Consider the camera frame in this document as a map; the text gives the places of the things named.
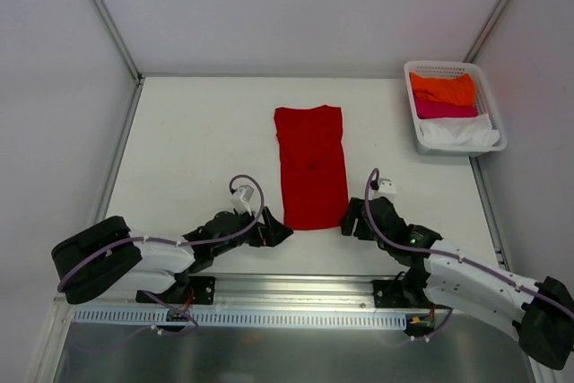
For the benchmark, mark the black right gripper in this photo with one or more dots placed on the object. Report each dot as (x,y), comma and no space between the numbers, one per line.
(363,218)

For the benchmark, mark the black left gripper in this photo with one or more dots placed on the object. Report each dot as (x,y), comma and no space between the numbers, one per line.
(265,227)

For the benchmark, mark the red t-shirt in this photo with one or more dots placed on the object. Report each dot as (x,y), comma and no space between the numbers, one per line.
(313,172)

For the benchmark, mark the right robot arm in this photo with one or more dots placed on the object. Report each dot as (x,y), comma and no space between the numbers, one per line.
(536,314)

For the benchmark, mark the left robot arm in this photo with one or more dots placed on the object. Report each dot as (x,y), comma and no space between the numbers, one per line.
(109,256)

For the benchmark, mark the magenta t-shirt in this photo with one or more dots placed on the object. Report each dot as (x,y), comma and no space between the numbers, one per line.
(427,109)

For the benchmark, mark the white plastic basket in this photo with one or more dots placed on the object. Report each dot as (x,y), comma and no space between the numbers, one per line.
(484,102)

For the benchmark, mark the white t-shirt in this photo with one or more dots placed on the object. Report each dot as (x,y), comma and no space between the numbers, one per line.
(476,131)

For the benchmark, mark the orange t-shirt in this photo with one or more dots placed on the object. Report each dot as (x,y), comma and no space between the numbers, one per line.
(458,91)

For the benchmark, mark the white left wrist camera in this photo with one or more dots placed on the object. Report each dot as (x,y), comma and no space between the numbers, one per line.
(240,199)

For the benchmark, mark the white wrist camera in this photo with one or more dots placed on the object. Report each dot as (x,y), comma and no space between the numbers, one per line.
(383,186)
(240,199)

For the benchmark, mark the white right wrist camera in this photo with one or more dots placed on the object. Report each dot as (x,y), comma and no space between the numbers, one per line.
(383,186)

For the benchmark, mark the aluminium mounting rail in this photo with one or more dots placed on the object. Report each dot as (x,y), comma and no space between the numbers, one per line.
(335,293)

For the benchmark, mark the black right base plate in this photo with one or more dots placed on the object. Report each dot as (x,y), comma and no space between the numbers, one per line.
(393,294)

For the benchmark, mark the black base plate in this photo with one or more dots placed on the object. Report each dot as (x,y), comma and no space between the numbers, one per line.
(393,294)
(189,290)

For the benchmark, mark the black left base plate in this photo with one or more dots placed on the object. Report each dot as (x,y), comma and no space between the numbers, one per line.
(189,290)

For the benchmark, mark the white slotted cable duct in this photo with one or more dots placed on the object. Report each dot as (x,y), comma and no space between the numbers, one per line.
(243,318)

